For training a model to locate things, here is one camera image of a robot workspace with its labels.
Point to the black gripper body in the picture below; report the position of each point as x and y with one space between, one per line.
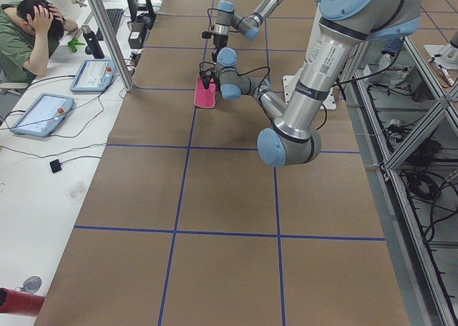
217 42

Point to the pink and grey towel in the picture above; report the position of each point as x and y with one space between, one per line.
204 98

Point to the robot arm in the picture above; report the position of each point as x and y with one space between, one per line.
291 138
227 17

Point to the black monitor stand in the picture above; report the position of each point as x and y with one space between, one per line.
141 11

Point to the black box with label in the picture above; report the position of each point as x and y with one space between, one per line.
138 32

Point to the black keyboard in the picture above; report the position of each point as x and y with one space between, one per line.
115 18

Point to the black water bottle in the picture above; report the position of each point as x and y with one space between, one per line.
93 46

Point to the far blue teach pendant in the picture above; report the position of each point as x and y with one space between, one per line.
94 75

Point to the blue teach pendant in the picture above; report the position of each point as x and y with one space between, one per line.
94 75
44 115

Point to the green toy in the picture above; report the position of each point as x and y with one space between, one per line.
74 43

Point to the person in green shirt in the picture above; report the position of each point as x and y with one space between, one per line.
31 31

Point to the near blue teach pendant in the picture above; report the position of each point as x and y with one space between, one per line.
44 115

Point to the small black square device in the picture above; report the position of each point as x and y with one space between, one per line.
55 166

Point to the round metal disc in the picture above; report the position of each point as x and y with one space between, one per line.
32 284

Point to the red cylinder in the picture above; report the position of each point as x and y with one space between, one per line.
20 303

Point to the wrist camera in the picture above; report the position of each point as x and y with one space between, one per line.
206 73
207 34

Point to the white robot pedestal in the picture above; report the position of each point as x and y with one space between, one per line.
295 83

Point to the aluminium frame post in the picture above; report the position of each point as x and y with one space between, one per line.
98 9

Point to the aluminium frame rack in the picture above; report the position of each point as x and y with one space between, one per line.
407 107

